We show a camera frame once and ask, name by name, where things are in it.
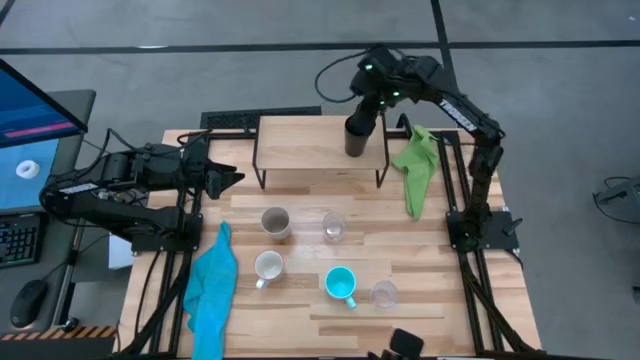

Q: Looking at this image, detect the clear glass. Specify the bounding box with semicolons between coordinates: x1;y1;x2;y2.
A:
369;279;400;309
321;211;347;245

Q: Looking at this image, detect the green cloth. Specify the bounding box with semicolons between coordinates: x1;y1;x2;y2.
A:
391;124;441;222

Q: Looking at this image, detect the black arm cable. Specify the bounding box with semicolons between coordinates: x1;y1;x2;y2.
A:
82;127;151;166
314;48;372;105

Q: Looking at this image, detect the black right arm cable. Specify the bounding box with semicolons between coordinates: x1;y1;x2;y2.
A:
314;48;372;105

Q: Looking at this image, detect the beige cup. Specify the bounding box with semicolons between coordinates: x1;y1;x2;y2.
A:
259;206;292;241

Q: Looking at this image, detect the black computer mouse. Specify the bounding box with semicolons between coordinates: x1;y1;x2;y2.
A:
9;278;50;330

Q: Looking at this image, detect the grey patterned white mug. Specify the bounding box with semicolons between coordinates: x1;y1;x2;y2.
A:
253;249;286;290

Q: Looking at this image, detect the white tape roll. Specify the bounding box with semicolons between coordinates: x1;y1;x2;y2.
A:
15;159;41;180

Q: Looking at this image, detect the black perforated mat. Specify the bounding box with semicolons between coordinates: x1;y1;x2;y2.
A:
199;105;323;131

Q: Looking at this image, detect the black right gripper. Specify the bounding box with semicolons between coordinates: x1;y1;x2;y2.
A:
346;45;409;135

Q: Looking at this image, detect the black cup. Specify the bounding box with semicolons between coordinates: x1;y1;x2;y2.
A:
344;124;372;159

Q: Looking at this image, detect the white box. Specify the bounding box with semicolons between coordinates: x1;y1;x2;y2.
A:
108;233;135;271

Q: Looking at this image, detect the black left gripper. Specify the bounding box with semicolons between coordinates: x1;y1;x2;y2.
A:
182;139;247;200

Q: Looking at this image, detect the black aluminium frame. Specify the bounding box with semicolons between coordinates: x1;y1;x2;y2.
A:
114;127;546;360

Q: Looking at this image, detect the black floor equipment with cables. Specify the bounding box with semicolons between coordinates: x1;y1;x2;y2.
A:
592;174;640;225

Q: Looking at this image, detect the wooden shelf with black legs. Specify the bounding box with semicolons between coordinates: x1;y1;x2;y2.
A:
252;114;391;191

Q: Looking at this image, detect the black boxy object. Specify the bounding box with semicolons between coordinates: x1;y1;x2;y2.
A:
367;327;426;360

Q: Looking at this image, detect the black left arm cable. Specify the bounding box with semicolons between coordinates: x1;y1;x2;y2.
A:
82;127;151;166

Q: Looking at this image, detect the grey side desk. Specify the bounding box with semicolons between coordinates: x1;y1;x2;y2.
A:
0;89;121;336

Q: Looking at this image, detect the black keyboard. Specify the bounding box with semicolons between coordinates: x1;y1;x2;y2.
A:
0;212;44;270

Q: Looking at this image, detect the teal mug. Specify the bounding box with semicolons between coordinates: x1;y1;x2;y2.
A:
324;265;358;310

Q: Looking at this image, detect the computer monitor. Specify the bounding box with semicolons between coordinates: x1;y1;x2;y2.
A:
0;58;90;150

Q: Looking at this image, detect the blue cloth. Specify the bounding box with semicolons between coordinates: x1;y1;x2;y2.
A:
182;221;240;360

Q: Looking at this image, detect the black yellow hazard strip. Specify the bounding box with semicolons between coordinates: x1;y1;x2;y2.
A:
0;325;119;343

